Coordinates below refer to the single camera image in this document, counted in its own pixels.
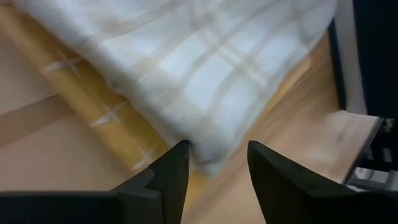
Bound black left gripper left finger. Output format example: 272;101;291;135
0;139;191;224

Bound navy and white fabric basket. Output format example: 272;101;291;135
327;0;398;119

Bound black metal table frame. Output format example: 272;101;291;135
341;116;398;191

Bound yellow towel with white lines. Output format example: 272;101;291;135
0;4;312;212

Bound white waffle towel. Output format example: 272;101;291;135
12;0;338;177

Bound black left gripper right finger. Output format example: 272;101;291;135
247;139;398;224

